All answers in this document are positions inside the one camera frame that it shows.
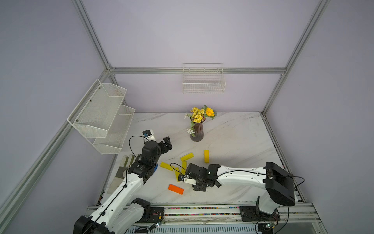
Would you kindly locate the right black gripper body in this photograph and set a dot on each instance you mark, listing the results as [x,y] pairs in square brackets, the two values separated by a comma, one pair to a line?
[200,185]

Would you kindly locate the dark ribbed vase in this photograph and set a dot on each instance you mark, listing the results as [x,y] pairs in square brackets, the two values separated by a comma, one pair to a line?
[198,134]

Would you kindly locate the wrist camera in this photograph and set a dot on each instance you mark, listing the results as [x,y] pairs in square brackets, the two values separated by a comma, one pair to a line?
[186,179]
[149,135]

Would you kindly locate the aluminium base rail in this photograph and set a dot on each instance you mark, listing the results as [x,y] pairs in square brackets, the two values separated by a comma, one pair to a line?
[226,219]

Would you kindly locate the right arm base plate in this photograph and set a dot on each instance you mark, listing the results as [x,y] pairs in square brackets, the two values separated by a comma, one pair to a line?
[252,213]

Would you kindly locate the orange block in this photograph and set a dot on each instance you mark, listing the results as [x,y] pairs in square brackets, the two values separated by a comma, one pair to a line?
[176,189]

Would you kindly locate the lower white mesh shelf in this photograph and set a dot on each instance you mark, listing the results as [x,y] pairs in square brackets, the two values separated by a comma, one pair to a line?
[114,141]

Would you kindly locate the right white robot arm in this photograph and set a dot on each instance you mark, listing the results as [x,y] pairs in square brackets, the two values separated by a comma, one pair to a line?
[277,183]

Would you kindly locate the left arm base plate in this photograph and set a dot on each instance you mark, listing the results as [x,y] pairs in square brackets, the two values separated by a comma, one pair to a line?
[153,215]

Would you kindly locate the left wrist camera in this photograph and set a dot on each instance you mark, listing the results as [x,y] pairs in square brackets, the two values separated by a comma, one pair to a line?
[149,135]

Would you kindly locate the yellow block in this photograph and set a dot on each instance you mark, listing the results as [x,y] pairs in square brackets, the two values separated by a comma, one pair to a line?
[187,157]
[177,173]
[184,166]
[166,166]
[206,156]

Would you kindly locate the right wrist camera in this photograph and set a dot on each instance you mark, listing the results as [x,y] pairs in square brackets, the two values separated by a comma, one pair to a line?
[186,179]

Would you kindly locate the white mesh shelf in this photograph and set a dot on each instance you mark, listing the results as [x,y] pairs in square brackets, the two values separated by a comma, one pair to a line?
[94,115]
[114,141]

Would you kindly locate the yellow block top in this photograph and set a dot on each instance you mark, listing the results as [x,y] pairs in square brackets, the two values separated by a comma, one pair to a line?
[187,157]

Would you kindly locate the upper white mesh shelf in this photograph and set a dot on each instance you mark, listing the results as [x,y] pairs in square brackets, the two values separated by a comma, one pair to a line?
[94,115]

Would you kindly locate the white wire wall basket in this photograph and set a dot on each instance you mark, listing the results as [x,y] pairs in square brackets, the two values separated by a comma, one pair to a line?
[203,78]

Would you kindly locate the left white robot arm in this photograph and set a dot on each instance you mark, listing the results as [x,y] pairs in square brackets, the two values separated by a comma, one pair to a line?
[110,217]

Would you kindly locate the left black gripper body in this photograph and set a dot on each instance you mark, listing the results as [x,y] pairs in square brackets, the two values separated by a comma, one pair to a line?
[162,149]

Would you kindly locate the yellow flower bouquet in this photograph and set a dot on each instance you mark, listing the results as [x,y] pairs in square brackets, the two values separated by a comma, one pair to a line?
[199,115]

